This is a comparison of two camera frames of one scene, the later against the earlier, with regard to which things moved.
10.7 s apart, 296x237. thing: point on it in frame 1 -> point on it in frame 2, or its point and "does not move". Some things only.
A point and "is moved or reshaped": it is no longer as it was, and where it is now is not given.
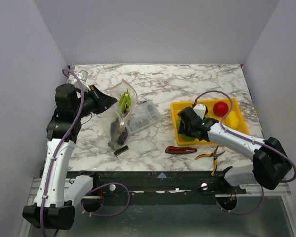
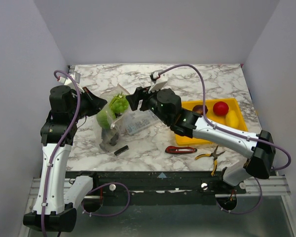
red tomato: x=220 y=108 does not move
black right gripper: x=187 y=121 -> x=141 y=99
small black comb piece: x=121 y=150 does not move
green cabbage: x=182 y=137 -> x=102 y=120
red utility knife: x=176 y=149 does not move
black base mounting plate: x=161 y=187 does not move
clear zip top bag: x=124 y=98 is moved or reshaped
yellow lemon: x=231 y=120 does not move
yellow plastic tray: x=210 y=103 does not move
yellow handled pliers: x=215 y=156 does not move
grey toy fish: x=115 y=129 -> x=106 y=137
